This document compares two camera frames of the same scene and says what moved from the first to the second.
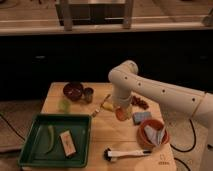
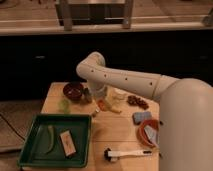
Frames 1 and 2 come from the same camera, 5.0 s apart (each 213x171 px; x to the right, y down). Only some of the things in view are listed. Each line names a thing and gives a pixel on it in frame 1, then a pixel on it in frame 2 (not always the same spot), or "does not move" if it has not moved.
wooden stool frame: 86,12 does not move
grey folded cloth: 155,135 does not move
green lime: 64,105 does not move
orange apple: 123,114 → 101,105
